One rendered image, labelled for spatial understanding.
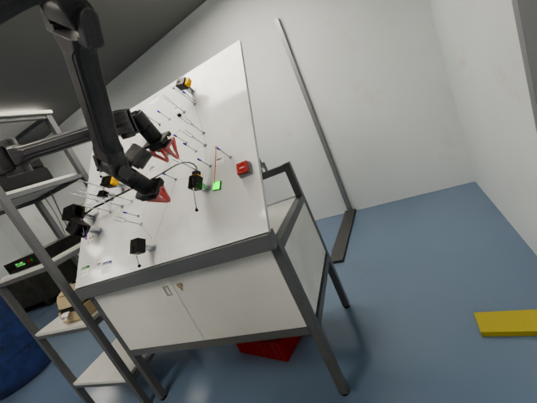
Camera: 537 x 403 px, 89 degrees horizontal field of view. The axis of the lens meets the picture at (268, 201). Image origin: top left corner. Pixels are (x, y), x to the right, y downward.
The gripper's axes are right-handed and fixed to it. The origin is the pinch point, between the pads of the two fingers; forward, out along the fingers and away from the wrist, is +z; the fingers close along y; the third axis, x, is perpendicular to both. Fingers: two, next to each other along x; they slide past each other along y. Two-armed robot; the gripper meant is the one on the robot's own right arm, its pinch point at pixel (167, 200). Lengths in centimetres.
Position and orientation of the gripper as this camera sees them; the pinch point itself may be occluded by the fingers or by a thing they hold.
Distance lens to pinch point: 105.8
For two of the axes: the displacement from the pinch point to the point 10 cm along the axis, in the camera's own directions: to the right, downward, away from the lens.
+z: 4.6, 4.5, 7.6
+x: -0.8, 8.8, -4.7
